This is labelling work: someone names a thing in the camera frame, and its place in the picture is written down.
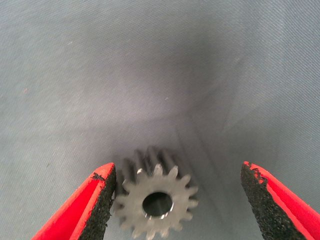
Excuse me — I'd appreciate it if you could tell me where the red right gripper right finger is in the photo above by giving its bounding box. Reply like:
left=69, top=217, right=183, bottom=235
left=240, top=161, right=320, bottom=240

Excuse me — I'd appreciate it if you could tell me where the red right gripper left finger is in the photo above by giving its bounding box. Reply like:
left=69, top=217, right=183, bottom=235
left=31, top=162, right=117, bottom=240

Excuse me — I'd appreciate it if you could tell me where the small steel gear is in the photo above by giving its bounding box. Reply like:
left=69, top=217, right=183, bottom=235
left=113, top=146, right=200, bottom=240

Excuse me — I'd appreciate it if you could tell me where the dark grey table cloth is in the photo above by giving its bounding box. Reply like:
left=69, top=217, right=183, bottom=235
left=0, top=0, right=320, bottom=240

